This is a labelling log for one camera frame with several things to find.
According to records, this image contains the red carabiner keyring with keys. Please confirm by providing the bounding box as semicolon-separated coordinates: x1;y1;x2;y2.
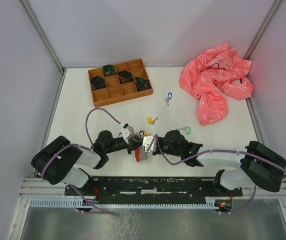
135;130;151;163

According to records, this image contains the key with yellow tag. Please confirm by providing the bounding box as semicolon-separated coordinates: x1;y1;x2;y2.
147;116;158;125

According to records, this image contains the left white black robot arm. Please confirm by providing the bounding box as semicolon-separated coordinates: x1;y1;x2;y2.
31;130;143;195

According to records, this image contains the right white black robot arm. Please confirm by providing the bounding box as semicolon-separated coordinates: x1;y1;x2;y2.
148;130;286;196

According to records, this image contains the key with green tag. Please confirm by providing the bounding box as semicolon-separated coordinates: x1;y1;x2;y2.
178;126;191;135

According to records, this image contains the key with blue tag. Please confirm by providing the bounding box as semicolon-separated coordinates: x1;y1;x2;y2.
165;92;172;106

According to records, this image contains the dark rolled item right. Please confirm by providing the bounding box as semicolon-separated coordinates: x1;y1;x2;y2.
135;77;151;92

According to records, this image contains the dark rolled item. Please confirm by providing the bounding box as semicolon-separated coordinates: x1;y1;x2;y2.
118;70;134;84
102;64;117;77
135;77;151;92
90;76;106;91

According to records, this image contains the wooden compartment tray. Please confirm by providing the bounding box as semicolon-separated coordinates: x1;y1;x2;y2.
88;58;153;107

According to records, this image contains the dark rolled item middle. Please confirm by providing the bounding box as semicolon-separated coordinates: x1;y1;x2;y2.
118;70;134;84

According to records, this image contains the dark rolled item left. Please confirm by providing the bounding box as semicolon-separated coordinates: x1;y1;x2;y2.
90;76;106;91

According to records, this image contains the dark rolled item top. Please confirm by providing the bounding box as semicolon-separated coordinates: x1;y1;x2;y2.
102;64;117;77

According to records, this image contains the pink patterned cloth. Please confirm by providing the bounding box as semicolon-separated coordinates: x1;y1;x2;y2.
179;42;254;126

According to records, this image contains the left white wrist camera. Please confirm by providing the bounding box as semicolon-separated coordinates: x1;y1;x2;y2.
121;123;135;142

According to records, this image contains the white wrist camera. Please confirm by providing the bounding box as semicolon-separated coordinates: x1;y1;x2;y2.
121;123;135;142
142;136;157;153

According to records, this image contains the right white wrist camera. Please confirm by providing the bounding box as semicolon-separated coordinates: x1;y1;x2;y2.
142;136;157;153

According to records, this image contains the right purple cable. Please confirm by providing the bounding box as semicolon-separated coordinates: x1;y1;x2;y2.
147;134;286;215

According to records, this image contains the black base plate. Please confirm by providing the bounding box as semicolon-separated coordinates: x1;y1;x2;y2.
78;176;243;197

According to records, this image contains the white slotted cable duct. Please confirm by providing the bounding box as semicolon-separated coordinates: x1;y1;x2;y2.
29;197;221;208

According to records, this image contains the aluminium frame rail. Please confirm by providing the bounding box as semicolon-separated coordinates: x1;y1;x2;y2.
19;178;65;198

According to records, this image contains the right aluminium frame post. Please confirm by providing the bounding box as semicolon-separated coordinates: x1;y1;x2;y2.
244;0;284;60

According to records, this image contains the aluminium frame post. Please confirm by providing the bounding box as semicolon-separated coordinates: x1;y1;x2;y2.
244;0;284;60
18;0;65;72

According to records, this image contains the left aluminium frame post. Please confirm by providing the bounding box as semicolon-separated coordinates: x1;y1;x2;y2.
18;0;65;72

